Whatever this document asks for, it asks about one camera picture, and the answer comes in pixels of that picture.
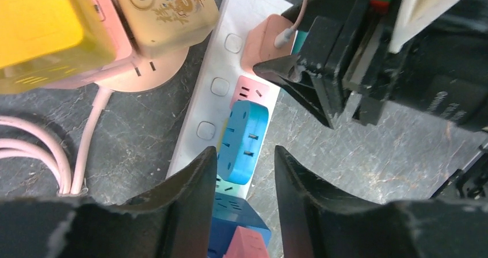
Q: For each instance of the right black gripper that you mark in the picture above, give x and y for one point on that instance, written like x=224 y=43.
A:
x=440 y=72

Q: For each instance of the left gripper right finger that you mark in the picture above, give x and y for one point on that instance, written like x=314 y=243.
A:
x=318 y=219

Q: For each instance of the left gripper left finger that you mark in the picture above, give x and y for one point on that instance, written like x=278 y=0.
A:
x=171 y=220

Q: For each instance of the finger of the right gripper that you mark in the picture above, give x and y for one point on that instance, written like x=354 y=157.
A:
x=281 y=72

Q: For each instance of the salmon pink charger plug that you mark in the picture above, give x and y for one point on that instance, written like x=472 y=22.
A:
x=260 y=42

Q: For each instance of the light blue plug adapter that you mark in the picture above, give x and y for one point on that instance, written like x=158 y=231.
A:
x=242 y=141

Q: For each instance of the pink round socket base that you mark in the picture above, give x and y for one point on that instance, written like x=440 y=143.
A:
x=130 y=72

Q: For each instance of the dark blue cube adapter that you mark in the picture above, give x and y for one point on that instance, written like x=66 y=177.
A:
x=229 y=212

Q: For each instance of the white multicolour power strip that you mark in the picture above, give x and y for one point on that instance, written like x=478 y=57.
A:
x=221 y=80

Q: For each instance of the red-pink cube adapter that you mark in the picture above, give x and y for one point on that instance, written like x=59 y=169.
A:
x=246 y=243

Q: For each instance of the beige cube adapter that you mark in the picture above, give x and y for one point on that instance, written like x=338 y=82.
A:
x=162 y=26

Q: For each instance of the yellow cube adapter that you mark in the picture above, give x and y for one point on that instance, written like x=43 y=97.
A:
x=43 y=41

